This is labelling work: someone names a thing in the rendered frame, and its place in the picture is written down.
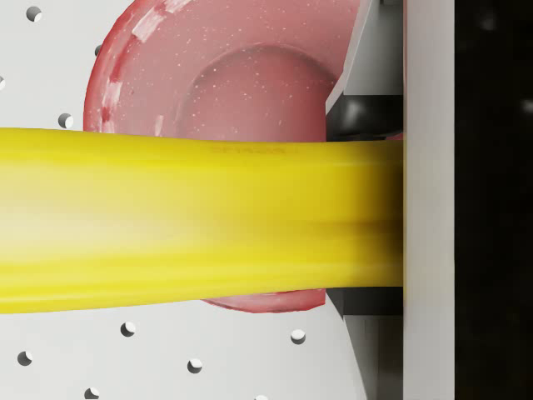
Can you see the red plate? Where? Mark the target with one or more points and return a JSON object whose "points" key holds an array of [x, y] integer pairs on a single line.
{"points": [[250, 83]]}

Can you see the banana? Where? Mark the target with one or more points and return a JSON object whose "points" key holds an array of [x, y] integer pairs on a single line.
{"points": [[187, 216]]}

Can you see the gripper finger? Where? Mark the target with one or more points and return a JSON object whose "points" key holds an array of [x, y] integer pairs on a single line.
{"points": [[375, 62], [379, 341]]}

